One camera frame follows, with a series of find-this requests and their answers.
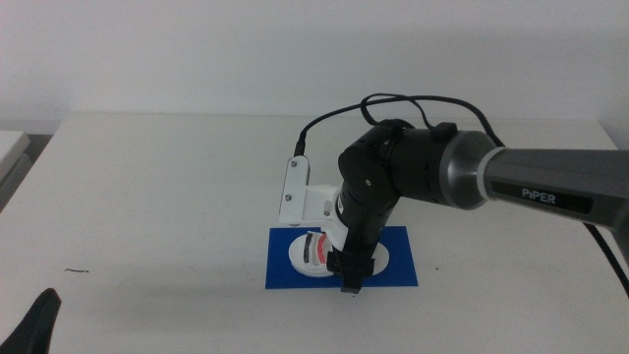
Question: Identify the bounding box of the white round container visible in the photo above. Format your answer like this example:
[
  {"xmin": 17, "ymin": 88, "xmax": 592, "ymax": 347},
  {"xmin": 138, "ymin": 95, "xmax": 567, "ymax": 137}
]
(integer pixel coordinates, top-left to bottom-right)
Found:
[{"xmin": 288, "ymin": 229, "xmax": 392, "ymax": 279}]

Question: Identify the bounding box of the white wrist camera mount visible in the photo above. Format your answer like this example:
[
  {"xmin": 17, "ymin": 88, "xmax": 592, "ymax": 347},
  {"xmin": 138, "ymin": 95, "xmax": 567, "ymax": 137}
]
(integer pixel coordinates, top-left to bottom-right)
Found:
[{"xmin": 278, "ymin": 154, "xmax": 348, "ymax": 247}]

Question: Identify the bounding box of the blue rectangular mat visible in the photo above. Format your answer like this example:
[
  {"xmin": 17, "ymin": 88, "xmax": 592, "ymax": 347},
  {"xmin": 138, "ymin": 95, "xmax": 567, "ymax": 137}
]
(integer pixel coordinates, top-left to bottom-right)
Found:
[{"xmin": 264, "ymin": 225, "xmax": 420, "ymax": 290}]

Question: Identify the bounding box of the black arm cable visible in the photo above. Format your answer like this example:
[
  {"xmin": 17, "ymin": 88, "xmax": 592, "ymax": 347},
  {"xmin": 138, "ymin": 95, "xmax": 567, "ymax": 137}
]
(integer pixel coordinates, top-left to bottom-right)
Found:
[{"xmin": 583, "ymin": 221, "xmax": 629, "ymax": 299}]

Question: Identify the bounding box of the black camera cable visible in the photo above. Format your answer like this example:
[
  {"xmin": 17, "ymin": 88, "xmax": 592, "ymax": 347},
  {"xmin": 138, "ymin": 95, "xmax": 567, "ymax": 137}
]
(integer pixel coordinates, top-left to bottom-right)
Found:
[{"xmin": 293, "ymin": 92, "xmax": 505, "ymax": 158}]

